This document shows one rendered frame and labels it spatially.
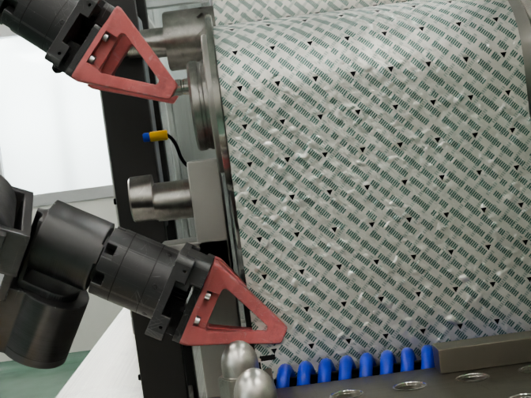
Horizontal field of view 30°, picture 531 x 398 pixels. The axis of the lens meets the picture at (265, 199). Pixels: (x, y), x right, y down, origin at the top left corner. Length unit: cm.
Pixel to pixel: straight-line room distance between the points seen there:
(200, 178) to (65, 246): 15
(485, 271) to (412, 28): 20
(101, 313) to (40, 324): 569
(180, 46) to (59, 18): 25
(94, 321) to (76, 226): 574
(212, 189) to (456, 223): 21
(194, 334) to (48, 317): 11
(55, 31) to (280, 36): 18
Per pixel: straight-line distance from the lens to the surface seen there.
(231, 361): 70
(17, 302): 79
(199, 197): 84
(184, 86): 84
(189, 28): 106
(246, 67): 77
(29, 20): 84
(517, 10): 82
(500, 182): 79
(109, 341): 181
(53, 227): 76
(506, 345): 74
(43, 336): 79
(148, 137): 89
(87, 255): 75
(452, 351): 74
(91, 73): 80
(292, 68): 77
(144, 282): 75
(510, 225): 80
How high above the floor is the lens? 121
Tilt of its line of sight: 3 degrees down
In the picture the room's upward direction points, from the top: 7 degrees counter-clockwise
